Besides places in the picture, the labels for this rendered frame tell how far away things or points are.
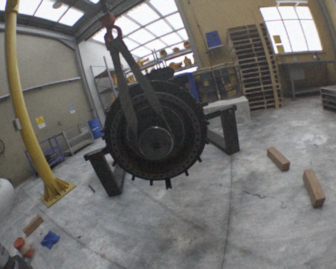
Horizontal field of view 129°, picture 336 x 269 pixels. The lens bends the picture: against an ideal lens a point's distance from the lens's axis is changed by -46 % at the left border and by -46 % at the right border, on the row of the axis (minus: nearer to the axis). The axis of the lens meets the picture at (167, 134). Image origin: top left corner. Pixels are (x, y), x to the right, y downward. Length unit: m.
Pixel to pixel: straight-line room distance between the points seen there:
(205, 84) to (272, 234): 3.34
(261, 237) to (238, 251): 0.19
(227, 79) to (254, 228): 3.17
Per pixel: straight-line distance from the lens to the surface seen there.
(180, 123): 0.74
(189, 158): 0.71
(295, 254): 1.19
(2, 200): 0.56
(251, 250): 1.15
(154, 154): 0.62
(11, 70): 3.23
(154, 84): 0.69
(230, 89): 3.72
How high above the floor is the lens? 1.04
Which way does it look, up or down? 16 degrees down
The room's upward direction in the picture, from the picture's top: 17 degrees counter-clockwise
